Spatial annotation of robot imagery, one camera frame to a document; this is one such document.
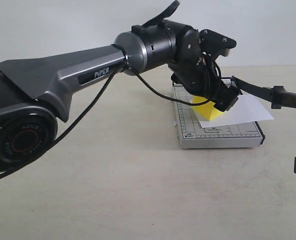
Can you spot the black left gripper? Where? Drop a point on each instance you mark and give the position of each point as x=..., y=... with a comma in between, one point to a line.
x=200, y=78

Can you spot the white paper sheet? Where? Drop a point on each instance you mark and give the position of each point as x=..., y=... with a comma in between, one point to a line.
x=247, y=109

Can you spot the yellow cube block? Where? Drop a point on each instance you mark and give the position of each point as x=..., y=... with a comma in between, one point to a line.
x=207, y=112

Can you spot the black cutter blade lever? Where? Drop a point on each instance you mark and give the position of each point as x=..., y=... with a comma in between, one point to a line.
x=277, y=95

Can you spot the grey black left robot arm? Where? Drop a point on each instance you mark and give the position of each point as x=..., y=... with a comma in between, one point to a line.
x=37, y=92

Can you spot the grey paper cutter base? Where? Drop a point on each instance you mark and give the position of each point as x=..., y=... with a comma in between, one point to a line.
x=192, y=136

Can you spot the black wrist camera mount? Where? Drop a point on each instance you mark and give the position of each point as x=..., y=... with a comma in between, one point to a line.
x=215, y=44

